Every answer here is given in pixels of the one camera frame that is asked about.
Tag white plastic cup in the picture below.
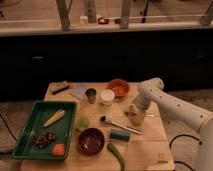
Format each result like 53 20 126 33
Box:
100 89 115 106

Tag orange carrot piece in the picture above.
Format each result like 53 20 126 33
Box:
52 144 65 156

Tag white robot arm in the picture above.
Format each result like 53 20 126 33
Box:
133 77 213 171

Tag white container on shelf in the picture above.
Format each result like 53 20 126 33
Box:
80 16 88 25

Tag teal cylinder block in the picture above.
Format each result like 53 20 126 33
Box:
109 129 130 141

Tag dark grapes bunch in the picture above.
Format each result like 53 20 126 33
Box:
32 132 56 149

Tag blue cloth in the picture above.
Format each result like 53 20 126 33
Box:
70 83 86 100

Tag black cable left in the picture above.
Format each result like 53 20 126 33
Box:
0 113 18 156

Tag orange bowl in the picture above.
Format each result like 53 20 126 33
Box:
107 79 130 98

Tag green small cup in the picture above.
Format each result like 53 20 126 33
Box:
76 117 90 132

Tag black cable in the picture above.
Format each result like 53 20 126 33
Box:
168 134 203 171
0 113 18 156

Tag red object on shelf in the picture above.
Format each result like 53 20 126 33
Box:
98 17 109 24

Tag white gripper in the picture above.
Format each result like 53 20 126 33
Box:
128 94 151 126

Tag wooden block brush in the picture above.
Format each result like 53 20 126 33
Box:
50 81 69 94

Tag maroon bowl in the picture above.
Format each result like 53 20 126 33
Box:
77 128 105 156

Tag silver metal fork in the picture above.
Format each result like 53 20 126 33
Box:
124 111 154 117

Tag green plastic tray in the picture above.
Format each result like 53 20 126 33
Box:
12 101 77 160

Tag dark metal cup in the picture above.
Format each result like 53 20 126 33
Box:
85 88 97 104

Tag black cable right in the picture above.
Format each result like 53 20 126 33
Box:
168 134 203 171

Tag yellow corn cob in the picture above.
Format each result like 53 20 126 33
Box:
44 110 65 127

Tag green chili pepper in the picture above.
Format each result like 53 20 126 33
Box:
107 143 125 171

